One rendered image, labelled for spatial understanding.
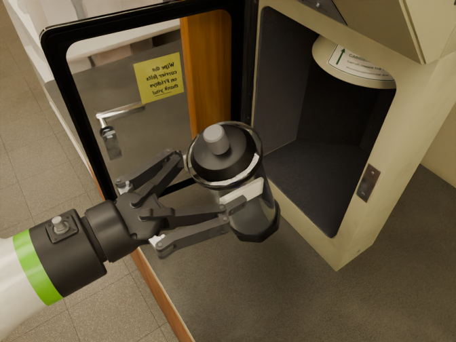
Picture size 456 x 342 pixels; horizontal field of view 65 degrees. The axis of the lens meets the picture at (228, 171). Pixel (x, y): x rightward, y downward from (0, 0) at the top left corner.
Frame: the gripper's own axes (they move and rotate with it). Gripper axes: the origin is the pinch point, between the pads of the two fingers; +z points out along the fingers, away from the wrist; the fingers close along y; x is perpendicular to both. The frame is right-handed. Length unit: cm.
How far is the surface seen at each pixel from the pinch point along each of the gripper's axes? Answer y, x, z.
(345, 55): -1.4, -13.2, 18.8
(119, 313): 48, 122, -25
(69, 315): 60, 122, -44
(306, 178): 3.4, 19.8, 23.3
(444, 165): -10, 26, 60
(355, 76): -3.9, -11.3, 18.7
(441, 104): -14.3, -11.2, 23.0
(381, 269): -19.0, 27.4, 24.6
